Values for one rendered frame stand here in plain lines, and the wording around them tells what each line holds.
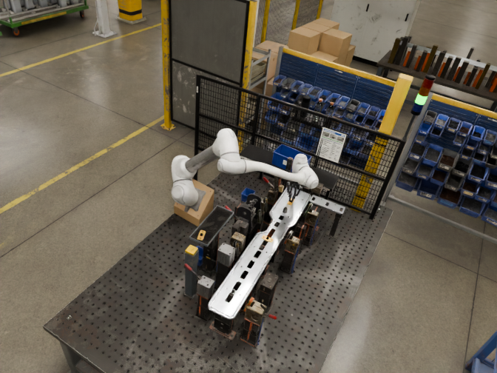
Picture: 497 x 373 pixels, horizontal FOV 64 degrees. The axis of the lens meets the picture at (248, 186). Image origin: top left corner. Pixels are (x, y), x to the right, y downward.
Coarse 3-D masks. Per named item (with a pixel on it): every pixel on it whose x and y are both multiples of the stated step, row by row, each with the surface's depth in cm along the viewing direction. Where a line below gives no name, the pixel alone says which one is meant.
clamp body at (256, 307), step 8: (256, 304) 235; (248, 312) 235; (256, 312) 231; (264, 312) 233; (248, 320) 239; (256, 320) 236; (248, 328) 245; (256, 328) 244; (240, 336) 257; (248, 336) 249; (256, 336) 246; (256, 344) 252
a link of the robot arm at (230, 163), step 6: (222, 156) 268; (228, 156) 266; (234, 156) 267; (222, 162) 264; (228, 162) 265; (234, 162) 267; (240, 162) 269; (222, 168) 265; (228, 168) 265; (234, 168) 266; (240, 168) 268; (234, 174) 271
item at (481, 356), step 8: (496, 336) 299; (488, 344) 307; (496, 344) 291; (480, 352) 315; (488, 352) 311; (496, 352) 284; (472, 360) 324; (480, 360) 319; (488, 360) 319; (496, 360) 278; (472, 368) 316; (480, 368) 316; (488, 368) 317; (496, 368) 274
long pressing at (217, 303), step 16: (304, 192) 331; (272, 208) 311; (288, 208) 314; (304, 208) 317; (272, 224) 298; (288, 224) 300; (256, 240) 284; (240, 256) 270; (240, 272) 259; (256, 272) 261; (224, 288) 249; (240, 288) 250; (208, 304) 238; (224, 304) 239; (240, 304) 241
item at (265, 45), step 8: (264, 48) 572; (272, 48) 577; (256, 56) 545; (272, 56) 551; (272, 64) 553; (264, 72) 545; (272, 72) 563; (272, 80) 562; (256, 88) 606; (272, 88) 552; (256, 96) 585; (264, 104) 572; (264, 112) 580; (264, 120) 587; (264, 128) 598
